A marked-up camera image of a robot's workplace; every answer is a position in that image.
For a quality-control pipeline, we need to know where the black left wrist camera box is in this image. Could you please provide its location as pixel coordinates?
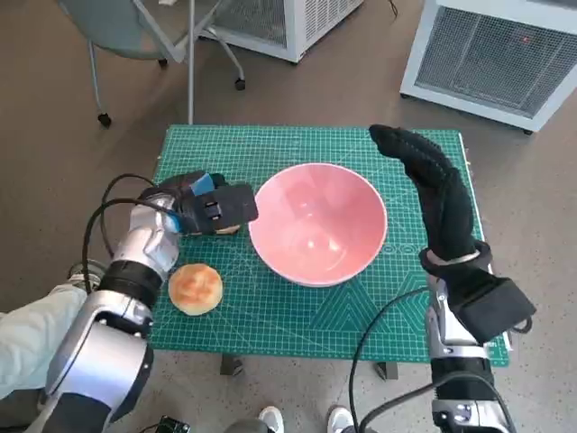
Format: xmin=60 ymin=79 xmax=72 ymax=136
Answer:
xmin=188 ymin=181 xmax=259 ymax=234

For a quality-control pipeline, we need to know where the pink bowl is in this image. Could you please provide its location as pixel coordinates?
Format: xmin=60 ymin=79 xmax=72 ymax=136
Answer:
xmin=247 ymin=163 xmax=389 ymax=289

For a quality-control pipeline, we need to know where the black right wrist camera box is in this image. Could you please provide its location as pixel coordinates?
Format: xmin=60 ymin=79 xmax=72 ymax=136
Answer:
xmin=450 ymin=272 xmax=537 ymax=346

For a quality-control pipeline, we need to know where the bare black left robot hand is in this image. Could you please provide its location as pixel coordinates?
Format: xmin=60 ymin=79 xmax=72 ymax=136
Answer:
xmin=165 ymin=170 xmax=234 ymax=238

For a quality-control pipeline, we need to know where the black table bracket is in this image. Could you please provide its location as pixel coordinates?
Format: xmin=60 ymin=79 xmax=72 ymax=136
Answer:
xmin=374 ymin=360 xmax=400 ymax=382
xmin=219 ymin=354 xmax=245 ymax=376

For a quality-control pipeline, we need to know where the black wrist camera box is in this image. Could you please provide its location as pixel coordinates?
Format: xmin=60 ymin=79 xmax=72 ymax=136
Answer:
xmin=188 ymin=181 xmax=259 ymax=234
xmin=450 ymin=272 xmax=537 ymax=346

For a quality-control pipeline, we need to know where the white vented appliance unit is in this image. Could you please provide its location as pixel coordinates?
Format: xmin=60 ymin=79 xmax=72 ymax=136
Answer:
xmin=197 ymin=0 xmax=364 ymax=64

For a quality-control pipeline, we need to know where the long black robot cable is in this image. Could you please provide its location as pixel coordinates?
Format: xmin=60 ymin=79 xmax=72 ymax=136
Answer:
xmin=349 ymin=288 xmax=434 ymax=433

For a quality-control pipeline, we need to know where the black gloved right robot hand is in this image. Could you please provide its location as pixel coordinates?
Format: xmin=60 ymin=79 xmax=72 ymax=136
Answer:
xmin=368 ymin=124 xmax=479 ymax=263

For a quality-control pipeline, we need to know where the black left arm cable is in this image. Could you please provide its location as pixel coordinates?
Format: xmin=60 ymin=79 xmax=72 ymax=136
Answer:
xmin=82 ymin=198 xmax=175 ymax=294
xmin=101 ymin=173 xmax=157 ymax=261

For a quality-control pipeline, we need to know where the grey office chair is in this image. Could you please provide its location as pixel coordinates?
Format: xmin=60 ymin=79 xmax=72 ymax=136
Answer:
xmin=56 ymin=0 xmax=248 ymax=129

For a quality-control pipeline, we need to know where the green electronics board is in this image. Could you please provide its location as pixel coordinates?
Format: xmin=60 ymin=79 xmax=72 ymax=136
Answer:
xmin=155 ymin=417 xmax=190 ymax=433

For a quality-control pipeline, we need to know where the round bread bun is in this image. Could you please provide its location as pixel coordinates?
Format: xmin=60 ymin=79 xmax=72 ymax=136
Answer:
xmin=168 ymin=263 xmax=224 ymax=318

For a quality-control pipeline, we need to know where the white appliance unit red light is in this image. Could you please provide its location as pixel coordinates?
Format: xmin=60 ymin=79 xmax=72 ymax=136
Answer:
xmin=399 ymin=0 xmax=577 ymax=134

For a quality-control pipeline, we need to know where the green cutting mat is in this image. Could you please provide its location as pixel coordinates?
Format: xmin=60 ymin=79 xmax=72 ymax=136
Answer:
xmin=148 ymin=124 xmax=513 ymax=366

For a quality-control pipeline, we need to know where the white metal pole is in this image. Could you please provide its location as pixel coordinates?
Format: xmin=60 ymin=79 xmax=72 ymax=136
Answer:
xmin=188 ymin=0 xmax=197 ymax=125

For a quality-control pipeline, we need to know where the white foot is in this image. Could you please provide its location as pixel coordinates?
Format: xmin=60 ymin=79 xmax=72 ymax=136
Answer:
xmin=259 ymin=405 xmax=285 ymax=433
xmin=326 ymin=405 xmax=355 ymax=433

